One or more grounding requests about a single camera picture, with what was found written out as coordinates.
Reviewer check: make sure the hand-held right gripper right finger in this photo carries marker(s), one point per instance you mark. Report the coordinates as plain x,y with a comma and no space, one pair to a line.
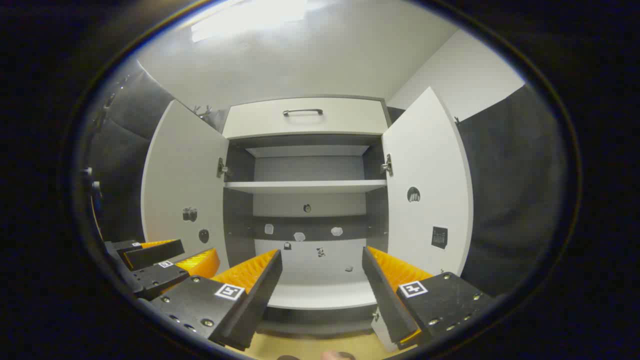
385,295

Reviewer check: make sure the white shoe cabinet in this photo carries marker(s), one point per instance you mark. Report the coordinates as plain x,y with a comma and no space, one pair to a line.
325,295

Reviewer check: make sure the white cabinet drawer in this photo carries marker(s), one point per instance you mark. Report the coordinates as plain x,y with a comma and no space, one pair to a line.
260,122

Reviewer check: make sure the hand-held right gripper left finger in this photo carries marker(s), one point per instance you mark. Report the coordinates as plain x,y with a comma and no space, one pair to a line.
260,295

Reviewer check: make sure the black backdrop cloth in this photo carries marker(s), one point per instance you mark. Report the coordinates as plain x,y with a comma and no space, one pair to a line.
515,200
125,150

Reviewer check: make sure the white cabinet shelf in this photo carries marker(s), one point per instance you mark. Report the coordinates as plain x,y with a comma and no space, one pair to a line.
305,186

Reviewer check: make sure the white cabinet door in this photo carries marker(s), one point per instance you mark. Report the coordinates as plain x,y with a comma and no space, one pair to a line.
185,165
430,150

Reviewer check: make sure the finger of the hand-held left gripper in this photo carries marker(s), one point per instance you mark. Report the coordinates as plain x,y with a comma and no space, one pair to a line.
160,277
150,254

